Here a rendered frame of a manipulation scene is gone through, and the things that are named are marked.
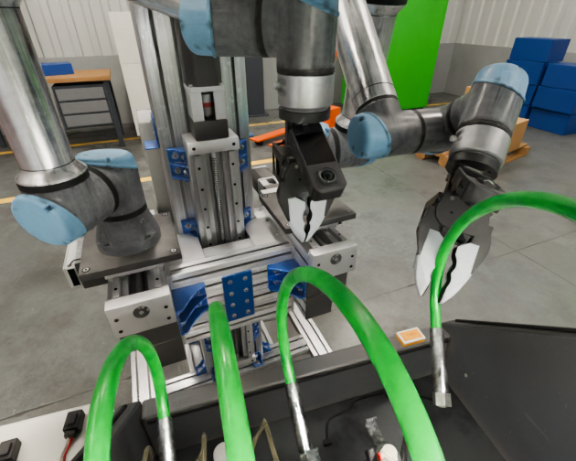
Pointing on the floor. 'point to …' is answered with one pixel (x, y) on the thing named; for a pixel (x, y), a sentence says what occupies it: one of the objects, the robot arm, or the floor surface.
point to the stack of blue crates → (553, 85)
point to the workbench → (71, 101)
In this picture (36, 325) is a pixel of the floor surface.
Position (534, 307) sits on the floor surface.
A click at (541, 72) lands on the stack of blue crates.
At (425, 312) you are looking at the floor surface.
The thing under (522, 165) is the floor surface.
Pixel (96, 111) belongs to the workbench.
